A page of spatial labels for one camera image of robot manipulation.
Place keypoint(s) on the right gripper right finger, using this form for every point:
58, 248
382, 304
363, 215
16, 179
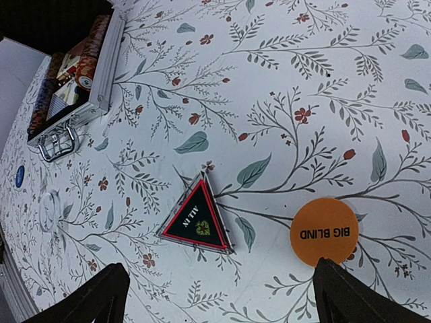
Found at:
340, 297

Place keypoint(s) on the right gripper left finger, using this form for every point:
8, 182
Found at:
100, 299

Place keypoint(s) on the orange round button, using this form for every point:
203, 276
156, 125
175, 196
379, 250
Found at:
324, 228

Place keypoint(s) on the blue playing card deck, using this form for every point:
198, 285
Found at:
68, 95

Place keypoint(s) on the clear round dealer button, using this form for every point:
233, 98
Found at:
50, 211

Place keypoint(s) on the black triangle marker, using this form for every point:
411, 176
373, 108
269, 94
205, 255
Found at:
195, 219

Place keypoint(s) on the blue round button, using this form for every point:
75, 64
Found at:
19, 177

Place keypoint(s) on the aluminium poker case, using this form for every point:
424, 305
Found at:
81, 40

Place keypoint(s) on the poker chip row left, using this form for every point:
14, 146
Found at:
46, 91

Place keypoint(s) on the poker chip row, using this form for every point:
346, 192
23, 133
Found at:
86, 67
46, 91

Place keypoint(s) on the floral table mat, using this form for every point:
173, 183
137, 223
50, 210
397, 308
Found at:
279, 103

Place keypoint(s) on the poker chip row right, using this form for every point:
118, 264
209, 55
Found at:
86, 67

